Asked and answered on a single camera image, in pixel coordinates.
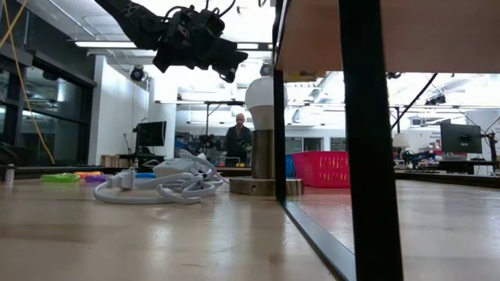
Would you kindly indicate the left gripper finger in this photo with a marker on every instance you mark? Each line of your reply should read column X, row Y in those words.
column 234, row 52

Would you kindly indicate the blue plastic basket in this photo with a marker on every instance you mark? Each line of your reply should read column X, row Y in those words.
column 290, row 168

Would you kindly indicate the white shade desk lamp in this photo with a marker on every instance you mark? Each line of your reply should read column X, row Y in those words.
column 401, row 140

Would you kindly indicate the white light bulb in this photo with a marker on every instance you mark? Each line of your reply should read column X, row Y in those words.
column 258, row 97

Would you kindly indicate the long ceiling light fixture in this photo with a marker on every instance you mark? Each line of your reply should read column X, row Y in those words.
column 105, row 44

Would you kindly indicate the person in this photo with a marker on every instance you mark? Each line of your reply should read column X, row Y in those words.
column 238, row 140

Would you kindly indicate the black computer monitor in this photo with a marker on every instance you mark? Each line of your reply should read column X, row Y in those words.
column 461, row 138
column 150, row 134

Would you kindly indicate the stack of wooden blocks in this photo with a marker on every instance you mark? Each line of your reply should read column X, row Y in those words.
column 115, row 161

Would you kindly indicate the red plastic basket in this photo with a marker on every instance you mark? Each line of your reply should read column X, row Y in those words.
column 320, row 169

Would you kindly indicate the wooden shelf board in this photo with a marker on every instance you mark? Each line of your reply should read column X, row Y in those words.
column 429, row 35

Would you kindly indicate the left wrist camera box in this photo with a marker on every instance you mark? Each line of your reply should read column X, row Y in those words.
column 226, row 74

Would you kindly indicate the black ceiling camera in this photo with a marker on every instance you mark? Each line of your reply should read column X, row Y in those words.
column 266, row 69
column 138, row 73

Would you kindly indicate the black stand frame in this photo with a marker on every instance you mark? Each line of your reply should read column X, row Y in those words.
column 207, row 117

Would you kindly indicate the wooden panel with black frame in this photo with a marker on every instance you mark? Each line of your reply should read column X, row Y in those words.
column 369, row 156

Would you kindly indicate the small white cylindrical post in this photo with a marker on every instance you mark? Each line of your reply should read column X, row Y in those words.
column 9, row 173

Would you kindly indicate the black metal table frame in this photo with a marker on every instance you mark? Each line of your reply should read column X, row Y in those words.
column 468, row 181

